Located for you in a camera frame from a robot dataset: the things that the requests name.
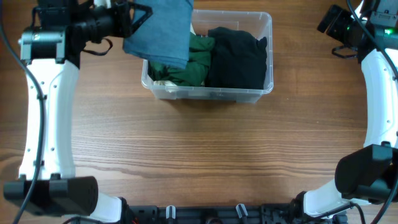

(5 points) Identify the left clear rail clip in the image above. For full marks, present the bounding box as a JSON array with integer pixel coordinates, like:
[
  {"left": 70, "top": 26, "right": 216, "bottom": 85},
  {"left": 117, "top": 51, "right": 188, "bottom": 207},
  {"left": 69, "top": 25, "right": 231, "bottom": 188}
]
[{"left": 165, "top": 205, "right": 176, "bottom": 220}]

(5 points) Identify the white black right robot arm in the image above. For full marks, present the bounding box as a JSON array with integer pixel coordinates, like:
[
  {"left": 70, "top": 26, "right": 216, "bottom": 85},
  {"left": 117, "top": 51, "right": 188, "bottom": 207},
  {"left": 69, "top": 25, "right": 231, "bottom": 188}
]
[{"left": 282, "top": 0, "right": 397, "bottom": 223}]

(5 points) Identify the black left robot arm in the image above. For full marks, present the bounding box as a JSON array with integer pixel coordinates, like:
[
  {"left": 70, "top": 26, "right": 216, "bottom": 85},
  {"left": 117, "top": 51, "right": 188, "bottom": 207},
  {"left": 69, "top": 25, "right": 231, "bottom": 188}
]
[{"left": 3, "top": 1, "right": 152, "bottom": 223}]

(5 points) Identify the black garment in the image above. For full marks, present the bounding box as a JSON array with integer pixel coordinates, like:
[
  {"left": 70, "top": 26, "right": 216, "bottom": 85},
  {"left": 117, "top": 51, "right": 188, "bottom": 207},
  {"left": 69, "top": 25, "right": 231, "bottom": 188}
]
[{"left": 205, "top": 27, "right": 268, "bottom": 90}]

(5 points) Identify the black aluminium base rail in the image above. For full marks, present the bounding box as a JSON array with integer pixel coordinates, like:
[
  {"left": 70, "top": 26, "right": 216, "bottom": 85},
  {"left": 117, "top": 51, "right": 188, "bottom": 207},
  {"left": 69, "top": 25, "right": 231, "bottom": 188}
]
[{"left": 118, "top": 203, "right": 348, "bottom": 224}]

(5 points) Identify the green garment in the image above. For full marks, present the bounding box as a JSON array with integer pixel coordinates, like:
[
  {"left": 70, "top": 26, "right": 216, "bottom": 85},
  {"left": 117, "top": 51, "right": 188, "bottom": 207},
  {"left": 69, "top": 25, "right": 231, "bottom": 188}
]
[{"left": 148, "top": 33, "right": 215, "bottom": 87}]

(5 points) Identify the blue towel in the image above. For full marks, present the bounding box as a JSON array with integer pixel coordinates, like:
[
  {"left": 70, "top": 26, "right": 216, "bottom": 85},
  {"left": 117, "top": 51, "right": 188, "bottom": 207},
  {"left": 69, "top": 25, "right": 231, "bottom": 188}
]
[{"left": 123, "top": 0, "right": 193, "bottom": 69}]

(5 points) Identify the clear rail clip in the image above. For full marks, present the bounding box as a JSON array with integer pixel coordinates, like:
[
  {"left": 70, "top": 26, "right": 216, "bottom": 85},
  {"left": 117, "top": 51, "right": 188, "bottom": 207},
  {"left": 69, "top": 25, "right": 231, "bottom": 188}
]
[
  {"left": 236, "top": 203, "right": 248, "bottom": 219},
  {"left": 165, "top": 205, "right": 176, "bottom": 220}
]

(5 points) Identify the right clear rail clip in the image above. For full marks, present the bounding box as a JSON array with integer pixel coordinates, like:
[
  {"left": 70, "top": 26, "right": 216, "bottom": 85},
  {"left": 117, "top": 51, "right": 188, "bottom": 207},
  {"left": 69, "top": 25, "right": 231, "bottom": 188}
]
[{"left": 236, "top": 203, "right": 248, "bottom": 219}]

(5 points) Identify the clear plastic storage bin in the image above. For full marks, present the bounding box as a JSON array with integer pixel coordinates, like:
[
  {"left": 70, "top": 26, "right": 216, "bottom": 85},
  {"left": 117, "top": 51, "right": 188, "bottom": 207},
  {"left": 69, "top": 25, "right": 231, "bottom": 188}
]
[{"left": 141, "top": 9, "right": 274, "bottom": 103}]

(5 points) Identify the cream garment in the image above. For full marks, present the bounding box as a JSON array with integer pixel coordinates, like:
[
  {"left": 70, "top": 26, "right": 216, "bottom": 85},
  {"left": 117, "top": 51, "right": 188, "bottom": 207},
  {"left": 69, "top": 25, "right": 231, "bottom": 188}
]
[{"left": 154, "top": 80, "right": 178, "bottom": 93}]

